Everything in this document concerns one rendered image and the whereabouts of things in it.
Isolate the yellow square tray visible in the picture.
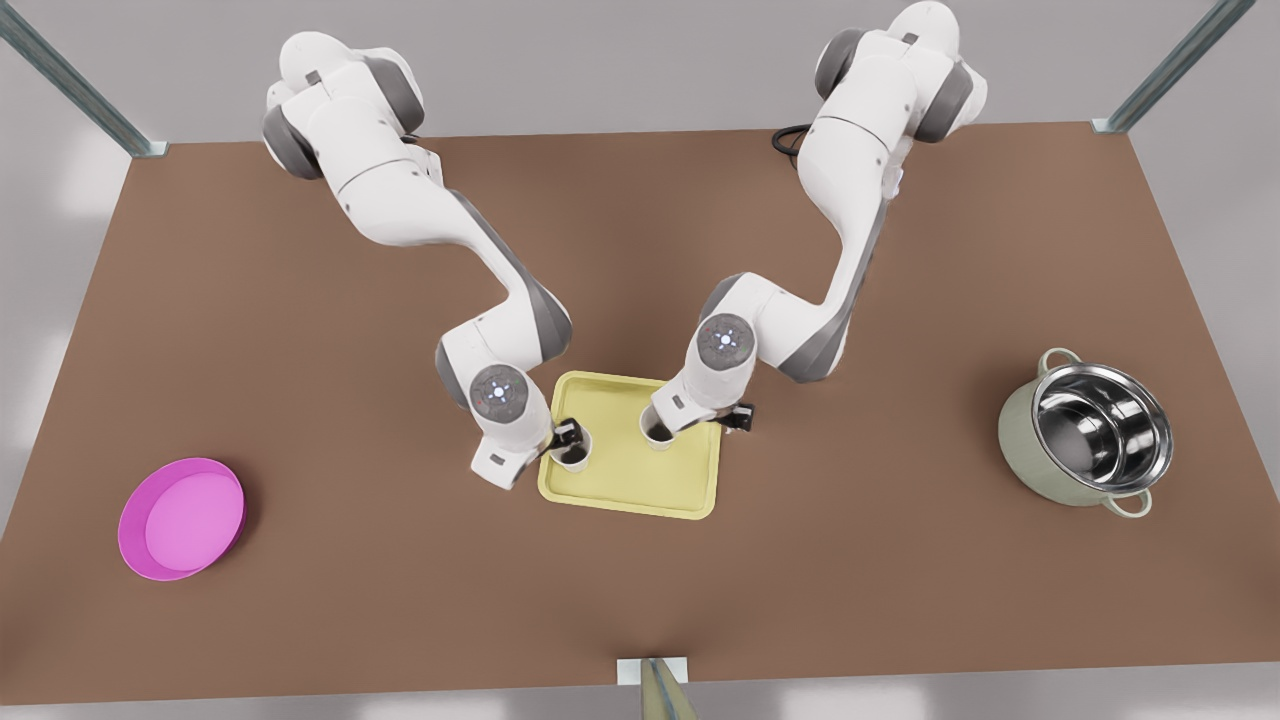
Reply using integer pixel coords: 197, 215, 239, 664
538, 371, 723, 520

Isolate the pink round plate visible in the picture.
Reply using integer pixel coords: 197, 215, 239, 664
118, 458, 247, 582

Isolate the pale green steel pot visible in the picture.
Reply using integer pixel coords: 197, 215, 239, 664
998, 348, 1174, 518

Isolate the silver frame post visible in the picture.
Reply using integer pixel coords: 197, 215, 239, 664
617, 657, 698, 720
0, 5, 169, 159
1092, 0, 1257, 135

